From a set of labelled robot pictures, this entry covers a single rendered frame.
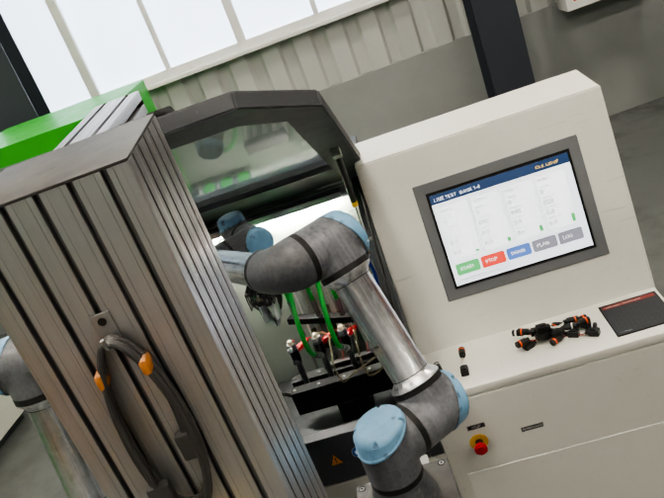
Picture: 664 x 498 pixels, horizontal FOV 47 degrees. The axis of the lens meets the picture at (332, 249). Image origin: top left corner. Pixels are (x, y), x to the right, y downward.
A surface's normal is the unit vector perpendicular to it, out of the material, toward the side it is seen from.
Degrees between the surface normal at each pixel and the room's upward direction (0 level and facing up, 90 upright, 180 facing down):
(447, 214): 76
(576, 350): 0
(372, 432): 8
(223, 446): 90
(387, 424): 8
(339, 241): 65
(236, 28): 90
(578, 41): 90
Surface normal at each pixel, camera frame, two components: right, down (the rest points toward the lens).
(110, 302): 0.07, 0.39
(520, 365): -0.33, -0.86
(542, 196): -0.08, 0.19
